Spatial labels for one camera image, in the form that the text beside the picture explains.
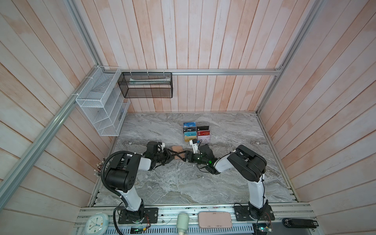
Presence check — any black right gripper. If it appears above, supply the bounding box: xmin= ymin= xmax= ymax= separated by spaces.
xmin=177 ymin=150 xmax=208 ymax=166

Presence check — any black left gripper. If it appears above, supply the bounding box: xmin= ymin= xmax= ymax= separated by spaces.
xmin=154 ymin=147 xmax=177 ymax=165

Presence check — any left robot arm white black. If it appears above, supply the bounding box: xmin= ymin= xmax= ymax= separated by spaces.
xmin=100 ymin=142 xmax=185 ymax=223

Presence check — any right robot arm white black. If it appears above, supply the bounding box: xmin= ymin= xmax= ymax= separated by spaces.
xmin=174 ymin=143 xmax=268 ymax=220

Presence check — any gold credit card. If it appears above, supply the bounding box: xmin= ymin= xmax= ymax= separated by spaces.
xmin=184 ymin=136 xmax=197 ymax=142

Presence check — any red credit card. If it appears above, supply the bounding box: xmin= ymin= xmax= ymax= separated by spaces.
xmin=197 ymin=130 xmax=210 ymax=136

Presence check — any black credit card left column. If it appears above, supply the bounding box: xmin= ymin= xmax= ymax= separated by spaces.
xmin=183 ymin=127 xmax=196 ymax=132

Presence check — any black credit card column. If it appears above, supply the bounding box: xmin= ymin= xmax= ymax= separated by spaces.
xmin=196 ymin=125 xmax=210 ymax=131
xmin=183 ymin=127 xmax=196 ymax=132

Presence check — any black credit card right column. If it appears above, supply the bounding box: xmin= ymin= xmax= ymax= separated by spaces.
xmin=196 ymin=125 xmax=210 ymax=131

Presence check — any white light bulb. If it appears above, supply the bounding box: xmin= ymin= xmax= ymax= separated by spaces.
xmin=176 ymin=213 xmax=190 ymax=235

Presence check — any pink rectangular case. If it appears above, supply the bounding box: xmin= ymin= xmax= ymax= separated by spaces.
xmin=198 ymin=211 xmax=233 ymax=229

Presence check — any bundle of coloured pens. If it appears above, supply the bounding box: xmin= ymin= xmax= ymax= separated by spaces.
xmin=94 ymin=159 xmax=106 ymax=177

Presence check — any black mesh basket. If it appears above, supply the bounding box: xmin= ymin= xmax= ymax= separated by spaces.
xmin=117 ymin=72 xmax=173 ymax=99

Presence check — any white analog clock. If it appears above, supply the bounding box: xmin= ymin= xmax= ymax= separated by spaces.
xmin=84 ymin=213 xmax=109 ymax=235

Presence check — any black stapler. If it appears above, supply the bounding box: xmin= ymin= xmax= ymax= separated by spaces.
xmin=282 ymin=218 xmax=319 ymax=229

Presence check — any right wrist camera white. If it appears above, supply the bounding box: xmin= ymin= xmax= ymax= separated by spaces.
xmin=189 ymin=139 xmax=199 ymax=154

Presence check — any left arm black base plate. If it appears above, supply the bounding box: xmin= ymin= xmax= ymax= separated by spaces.
xmin=117 ymin=207 xmax=159 ymax=224

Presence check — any black corrugated cable hose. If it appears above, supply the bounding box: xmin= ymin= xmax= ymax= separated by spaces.
xmin=100 ymin=150 xmax=136 ymax=197

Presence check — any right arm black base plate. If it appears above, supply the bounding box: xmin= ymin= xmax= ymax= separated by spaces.
xmin=234 ymin=203 xmax=275 ymax=221

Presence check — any white wire mesh shelf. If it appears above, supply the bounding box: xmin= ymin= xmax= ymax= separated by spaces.
xmin=76 ymin=66 xmax=130 ymax=137

